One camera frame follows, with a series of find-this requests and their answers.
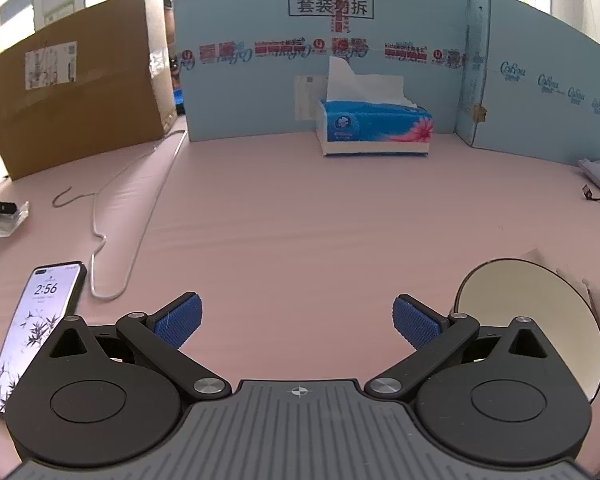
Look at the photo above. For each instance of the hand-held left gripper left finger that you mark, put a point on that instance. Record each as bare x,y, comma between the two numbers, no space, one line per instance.
179,321

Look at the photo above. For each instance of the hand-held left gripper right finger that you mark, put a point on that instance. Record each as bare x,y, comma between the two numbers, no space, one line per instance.
415,322

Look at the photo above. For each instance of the white bowl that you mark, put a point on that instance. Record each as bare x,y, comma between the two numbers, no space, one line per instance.
530,300

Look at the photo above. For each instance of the smartphone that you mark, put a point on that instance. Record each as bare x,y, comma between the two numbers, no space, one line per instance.
30,330

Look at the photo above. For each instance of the light blue board white script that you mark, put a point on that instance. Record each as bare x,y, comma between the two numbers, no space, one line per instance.
530,110

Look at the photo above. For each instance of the clear acrylic block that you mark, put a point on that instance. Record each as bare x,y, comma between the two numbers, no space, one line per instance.
10,225

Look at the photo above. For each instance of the blue floral tissue box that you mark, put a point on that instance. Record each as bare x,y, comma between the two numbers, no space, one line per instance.
375,127

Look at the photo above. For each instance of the light blue board red print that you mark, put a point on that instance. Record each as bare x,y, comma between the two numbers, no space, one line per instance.
240,100

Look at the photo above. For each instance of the brown cardboard box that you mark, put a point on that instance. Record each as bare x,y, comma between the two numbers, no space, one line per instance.
80,110

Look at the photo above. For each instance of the white tissue sheet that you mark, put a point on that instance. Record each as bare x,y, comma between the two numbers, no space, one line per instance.
355,82

